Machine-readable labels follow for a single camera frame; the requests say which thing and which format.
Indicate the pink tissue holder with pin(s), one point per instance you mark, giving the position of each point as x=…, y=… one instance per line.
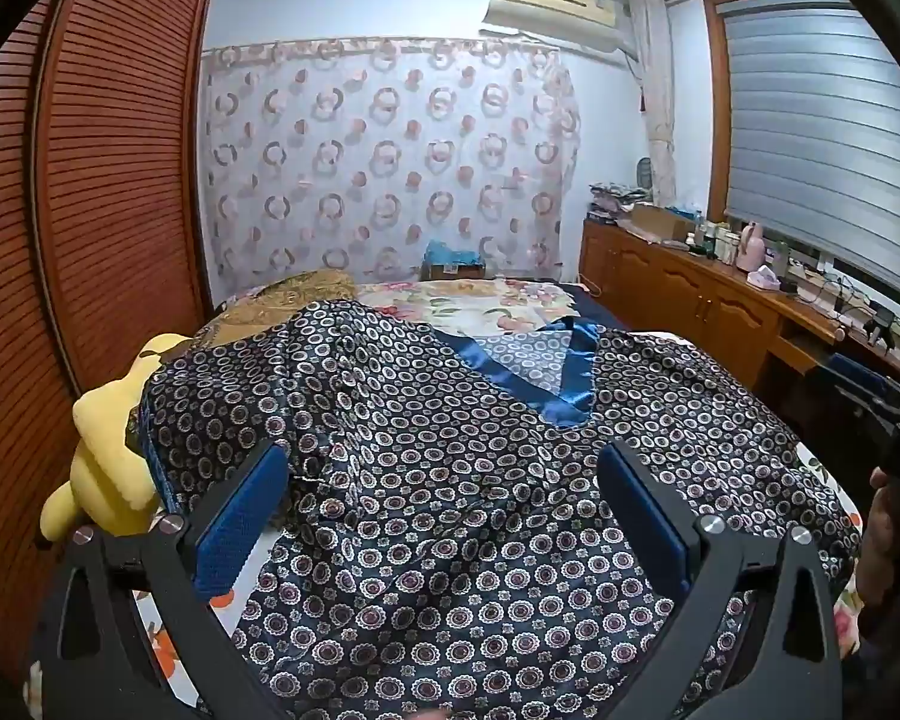
x=763, y=279

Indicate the wooden louvered wardrobe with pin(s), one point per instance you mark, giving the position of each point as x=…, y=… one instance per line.
x=120, y=165

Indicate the tied floral drape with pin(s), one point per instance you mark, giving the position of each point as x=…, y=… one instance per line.
x=658, y=90

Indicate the navy patterned satin pajama top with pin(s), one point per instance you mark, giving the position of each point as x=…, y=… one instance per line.
x=457, y=502

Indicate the pile of folded cloths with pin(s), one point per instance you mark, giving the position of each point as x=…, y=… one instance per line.
x=615, y=199

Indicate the sheer circle-print curtain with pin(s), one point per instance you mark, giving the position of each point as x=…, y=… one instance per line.
x=390, y=165

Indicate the yellow plush toy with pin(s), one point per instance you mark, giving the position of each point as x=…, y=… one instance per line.
x=112, y=457

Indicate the grey window blind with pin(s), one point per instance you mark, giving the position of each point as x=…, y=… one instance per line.
x=817, y=142

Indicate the floral quilt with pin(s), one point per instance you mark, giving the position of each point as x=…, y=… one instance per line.
x=457, y=300

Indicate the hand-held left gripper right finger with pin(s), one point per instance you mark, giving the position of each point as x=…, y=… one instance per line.
x=645, y=525

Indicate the cardboard box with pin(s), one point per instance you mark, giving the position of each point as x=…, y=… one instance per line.
x=656, y=221

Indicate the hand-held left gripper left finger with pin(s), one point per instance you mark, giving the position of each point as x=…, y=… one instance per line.
x=232, y=525

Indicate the cream wall air conditioner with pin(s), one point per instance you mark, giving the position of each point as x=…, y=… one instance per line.
x=551, y=7

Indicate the olive gold patterned pillow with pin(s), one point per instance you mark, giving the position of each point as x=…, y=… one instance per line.
x=300, y=289

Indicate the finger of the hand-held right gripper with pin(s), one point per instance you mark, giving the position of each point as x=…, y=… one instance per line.
x=855, y=382

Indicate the wooden sideboard cabinet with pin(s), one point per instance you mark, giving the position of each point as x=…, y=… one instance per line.
x=690, y=292

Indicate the person's right hand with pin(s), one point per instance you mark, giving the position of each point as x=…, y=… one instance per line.
x=881, y=532

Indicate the pink thermos jug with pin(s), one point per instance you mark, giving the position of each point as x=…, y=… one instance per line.
x=750, y=244

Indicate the small grey fan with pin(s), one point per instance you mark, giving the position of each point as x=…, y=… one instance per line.
x=645, y=172

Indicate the group of small bottles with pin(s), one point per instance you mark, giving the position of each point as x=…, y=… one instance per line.
x=712, y=236

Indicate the blue cloth on box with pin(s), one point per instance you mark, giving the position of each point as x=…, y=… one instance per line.
x=454, y=255

